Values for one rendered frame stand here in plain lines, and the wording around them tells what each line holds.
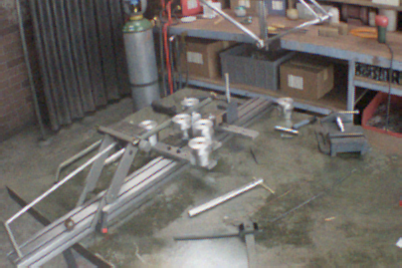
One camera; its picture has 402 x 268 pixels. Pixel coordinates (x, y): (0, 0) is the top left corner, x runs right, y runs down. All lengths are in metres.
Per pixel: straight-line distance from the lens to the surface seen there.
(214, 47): 2.82
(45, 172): 1.16
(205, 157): 0.96
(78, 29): 3.53
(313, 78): 2.43
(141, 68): 2.91
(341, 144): 1.06
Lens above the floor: 1.42
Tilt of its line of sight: 26 degrees down
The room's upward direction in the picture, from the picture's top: 6 degrees counter-clockwise
